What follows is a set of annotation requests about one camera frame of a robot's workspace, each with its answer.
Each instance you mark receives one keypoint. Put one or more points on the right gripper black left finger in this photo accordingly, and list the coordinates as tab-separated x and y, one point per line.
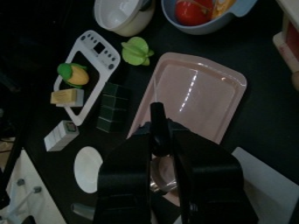
124	180

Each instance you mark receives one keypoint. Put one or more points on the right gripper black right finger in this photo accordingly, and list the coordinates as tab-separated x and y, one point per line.
209	186

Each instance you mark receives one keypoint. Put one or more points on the white round plate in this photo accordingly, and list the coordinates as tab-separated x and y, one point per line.
86	169

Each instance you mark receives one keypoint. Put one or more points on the white box with small picture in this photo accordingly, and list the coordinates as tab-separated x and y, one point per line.
57	138

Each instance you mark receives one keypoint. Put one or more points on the dark green segmented block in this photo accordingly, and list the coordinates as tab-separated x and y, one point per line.
112	108

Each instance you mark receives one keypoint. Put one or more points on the pink rectangular tray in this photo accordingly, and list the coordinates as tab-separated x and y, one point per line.
193	96

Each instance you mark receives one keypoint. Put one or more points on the yellow butter block toy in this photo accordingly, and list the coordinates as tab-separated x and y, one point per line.
64	96

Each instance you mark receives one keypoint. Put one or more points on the yellow toy corn green husk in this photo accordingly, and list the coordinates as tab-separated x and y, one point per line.
78	75

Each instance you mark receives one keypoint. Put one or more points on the white toy panel with buttons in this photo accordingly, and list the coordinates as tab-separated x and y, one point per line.
88	43

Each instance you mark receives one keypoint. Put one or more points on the white and red toy appliance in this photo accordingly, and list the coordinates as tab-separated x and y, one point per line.
289	43

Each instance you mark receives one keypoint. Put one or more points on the blue grey bowl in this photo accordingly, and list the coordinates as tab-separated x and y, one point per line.
205	29

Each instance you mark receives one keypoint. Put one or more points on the cream pot without lid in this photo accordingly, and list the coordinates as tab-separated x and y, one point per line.
116	17

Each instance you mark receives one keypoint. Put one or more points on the red toy tomato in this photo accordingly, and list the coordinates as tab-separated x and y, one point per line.
191	14

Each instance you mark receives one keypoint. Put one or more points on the yellow toy food piece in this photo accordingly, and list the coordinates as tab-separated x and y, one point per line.
223	5

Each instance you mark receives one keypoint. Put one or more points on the white metal frame leg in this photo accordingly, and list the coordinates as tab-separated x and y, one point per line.
22	198

